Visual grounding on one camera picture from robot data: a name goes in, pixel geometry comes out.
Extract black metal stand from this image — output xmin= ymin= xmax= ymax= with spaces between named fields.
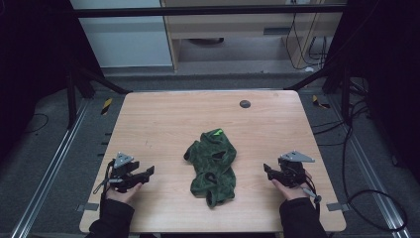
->
xmin=283 ymin=58 xmax=353 ymax=123
xmin=65 ymin=56 xmax=133 ymax=131

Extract person's right hand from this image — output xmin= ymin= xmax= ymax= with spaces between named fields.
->
xmin=270 ymin=171 xmax=314 ymax=202

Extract black hanging cables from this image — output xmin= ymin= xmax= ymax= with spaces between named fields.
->
xmin=284 ymin=0 xmax=331 ymax=71

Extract hand-held gripper cable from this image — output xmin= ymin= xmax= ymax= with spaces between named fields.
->
xmin=92 ymin=161 xmax=115 ymax=202
xmin=301 ymin=175 xmax=323 ymax=217

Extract black metal frame bar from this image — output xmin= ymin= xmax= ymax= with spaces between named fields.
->
xmin=67 ymin=4 xmax=348 ymax=19

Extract white cabinet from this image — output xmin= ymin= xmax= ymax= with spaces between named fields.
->
xmin=69 ymin=0 xmax=174 ymax=68

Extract light wooden cabinet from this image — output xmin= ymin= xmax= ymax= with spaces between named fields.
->
xmin=159 ymin=0 xmax=348 ymax=71

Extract yellow black striped tape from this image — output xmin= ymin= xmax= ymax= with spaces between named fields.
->
xmin=312 ymin=94 xmax=331 ymax=110
xmin=100 ymin=97 xmax=114 ymax=116

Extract black floor cable loop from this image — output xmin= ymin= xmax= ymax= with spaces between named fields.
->
xmin=341 ymin=98 xmax=409 ymax=233

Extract person's left hand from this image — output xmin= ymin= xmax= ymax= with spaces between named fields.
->
xmin=105 ymin=180 xmax=144 ymax=204

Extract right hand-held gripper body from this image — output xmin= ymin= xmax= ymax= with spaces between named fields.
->
xmin=276 ymin=150 xmax=316 ymax=188

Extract right hand-held gripper cable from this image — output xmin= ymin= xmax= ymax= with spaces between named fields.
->
xmin=301 ymin=175 xmax=323 ymax=217

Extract green camouflage garment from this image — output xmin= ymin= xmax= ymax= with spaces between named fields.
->
xmin=183 ymin=128 xmax=238 ymax=209

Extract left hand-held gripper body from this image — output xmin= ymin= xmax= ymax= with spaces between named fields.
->
xmin=108 ymin=151 xmax=141 ymax=193

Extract thin black floor cable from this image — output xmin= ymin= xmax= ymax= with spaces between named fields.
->
xmin=23 ymin=113 xmax=50 ymax=135

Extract grey tape piece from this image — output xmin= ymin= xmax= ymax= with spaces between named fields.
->
xmin=76 ymin=202 xmax=100 ymax=212
xmin=326 ymin=202 xmax=351 ymax=212

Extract left hand-held gripper cable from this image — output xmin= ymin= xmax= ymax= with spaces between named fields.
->
xmin=92 ymin=161 xmax=115 ymax=202

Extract aluminium floor rail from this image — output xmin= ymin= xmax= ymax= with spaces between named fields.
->
xmin=9 ymin=98 xmax=91 ymax=238
xmin=325 ymin=93 xmax=414 ymax=238

